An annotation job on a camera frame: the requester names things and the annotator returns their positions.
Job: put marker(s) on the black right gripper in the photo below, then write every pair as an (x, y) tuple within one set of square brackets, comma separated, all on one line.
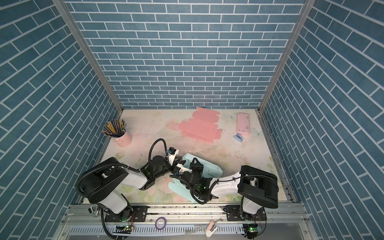
[(196, 167)]

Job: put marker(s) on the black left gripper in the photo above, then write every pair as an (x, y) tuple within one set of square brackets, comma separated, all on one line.
[(174, 166)]

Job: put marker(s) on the mint green paper box sheet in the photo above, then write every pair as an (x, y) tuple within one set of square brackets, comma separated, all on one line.
[(202, 172)]

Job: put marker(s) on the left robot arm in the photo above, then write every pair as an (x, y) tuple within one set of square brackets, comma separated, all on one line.
[(99, 183)]

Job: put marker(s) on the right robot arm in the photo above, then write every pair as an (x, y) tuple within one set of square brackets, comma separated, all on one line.
[(259, 189)]

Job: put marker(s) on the pink paper box sheet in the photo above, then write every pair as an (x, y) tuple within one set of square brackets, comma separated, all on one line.
[(202, 126)]

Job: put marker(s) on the purple tape roll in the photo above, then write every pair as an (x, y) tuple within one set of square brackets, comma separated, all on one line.
[(160, 223)]

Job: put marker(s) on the pink metal pencil bucket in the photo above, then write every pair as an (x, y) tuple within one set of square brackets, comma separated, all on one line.
[(124, 141)]

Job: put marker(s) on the pink pencil case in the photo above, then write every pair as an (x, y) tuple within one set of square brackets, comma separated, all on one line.
[(243, 124)]

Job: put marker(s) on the white pink clip tool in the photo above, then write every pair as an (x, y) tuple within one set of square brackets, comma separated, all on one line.
[(211, 229)]

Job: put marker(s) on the bundle of colored pencils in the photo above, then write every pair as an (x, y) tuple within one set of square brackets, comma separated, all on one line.
[(115, 128)]

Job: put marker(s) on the aluminium front rail frame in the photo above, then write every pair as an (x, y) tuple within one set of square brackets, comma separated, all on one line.
[(289, 221)]

